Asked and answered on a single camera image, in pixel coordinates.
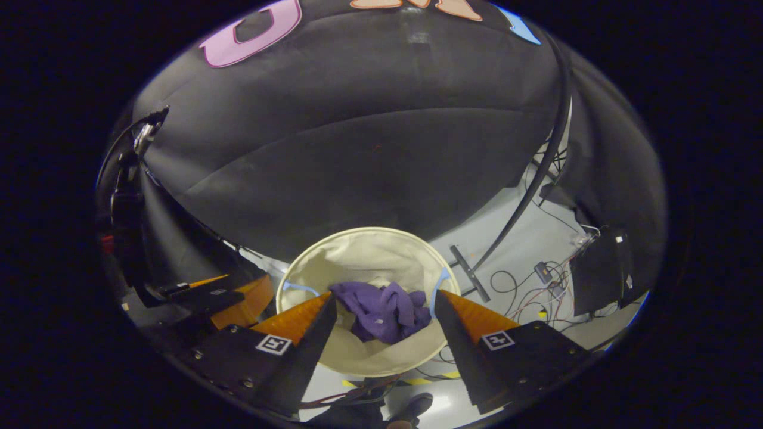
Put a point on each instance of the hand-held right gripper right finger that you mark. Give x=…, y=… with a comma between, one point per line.
x=462, y=357

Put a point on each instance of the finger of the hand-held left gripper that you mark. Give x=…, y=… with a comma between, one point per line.
x=244, y=304
x=202, y=285

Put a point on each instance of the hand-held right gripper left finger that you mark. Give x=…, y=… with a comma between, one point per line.
x=301, y=363

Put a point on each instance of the purple shirt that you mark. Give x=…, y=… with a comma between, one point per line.
x=381, y=313

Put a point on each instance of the cream laundry hamper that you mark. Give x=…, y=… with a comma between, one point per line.
x=369, y=256

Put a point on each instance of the black clothes rack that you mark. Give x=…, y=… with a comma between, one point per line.
x=557, y=119

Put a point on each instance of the yellow black floor tape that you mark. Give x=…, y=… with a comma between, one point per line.
x=417, y=380

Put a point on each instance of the person's dark shoe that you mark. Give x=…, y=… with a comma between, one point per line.
x=411, y=408

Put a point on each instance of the small black adapter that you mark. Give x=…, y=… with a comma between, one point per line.
x=543, y=272

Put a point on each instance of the dark flat case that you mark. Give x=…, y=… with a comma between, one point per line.
x=599, y=274

